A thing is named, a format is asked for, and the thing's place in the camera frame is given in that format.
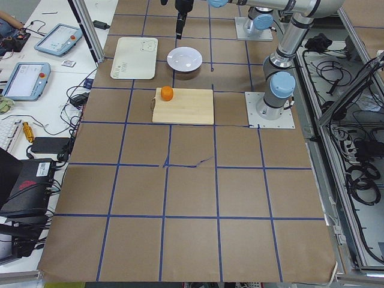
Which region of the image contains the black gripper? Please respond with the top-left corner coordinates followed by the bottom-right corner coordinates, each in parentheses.
top-left (175, 0), bottom-right (193, 40)

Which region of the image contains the white round plate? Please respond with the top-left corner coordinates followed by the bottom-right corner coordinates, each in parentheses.
top-left (167, 47), bottom-right (203, 72)

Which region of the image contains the orange fruit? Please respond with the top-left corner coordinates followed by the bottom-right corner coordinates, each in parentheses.
top-left (160, 86), bottom-right (174, 101)

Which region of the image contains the cream bear tray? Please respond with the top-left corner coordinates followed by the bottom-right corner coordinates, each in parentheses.
top-left (110, 37), bottom-right (158, 80)

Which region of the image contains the small black adapter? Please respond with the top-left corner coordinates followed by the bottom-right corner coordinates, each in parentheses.
top-left (92, 20), bottom-right (110, 30)

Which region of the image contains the wooden cutting board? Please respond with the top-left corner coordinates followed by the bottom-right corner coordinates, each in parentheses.
top-left (152, 88), bottom-right (214, 125)

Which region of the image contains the blue teach pendant upper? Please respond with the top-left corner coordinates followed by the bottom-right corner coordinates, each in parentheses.
top-left (34, 23), bottom-right (83, 56)

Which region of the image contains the blue teach pendant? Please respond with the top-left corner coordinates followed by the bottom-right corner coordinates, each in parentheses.
top-left (2, 62), bottom-right (51, 101)
top-left (34, 23), bottom-right (83, 56)

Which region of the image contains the blue teach pendant lower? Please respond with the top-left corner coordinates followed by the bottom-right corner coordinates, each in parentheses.
top-left (2, 62), bottom-right (51, 101)

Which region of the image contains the black power adapter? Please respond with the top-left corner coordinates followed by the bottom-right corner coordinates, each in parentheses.
top-left (31, 137), bottom-right (70, 154)

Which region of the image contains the gold metal cylinder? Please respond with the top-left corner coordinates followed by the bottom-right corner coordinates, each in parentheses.
top-left (22, 122), bottom-right (34, 143)

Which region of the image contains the white keyboard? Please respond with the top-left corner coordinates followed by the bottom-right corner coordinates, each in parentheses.
top-left (1, 119), bottom-right (22, 152)

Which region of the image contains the black computer box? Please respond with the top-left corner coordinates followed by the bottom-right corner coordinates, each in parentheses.
top-left (1, 149), bottom-right (55, 218)

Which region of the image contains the aluminium frame post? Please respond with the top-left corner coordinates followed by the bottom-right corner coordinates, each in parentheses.
top-left (67, 0), bottom-right (104, 64)

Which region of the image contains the black cable bundle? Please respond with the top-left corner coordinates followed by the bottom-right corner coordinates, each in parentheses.
top-left (344, 166), bottom-right (382, 206)

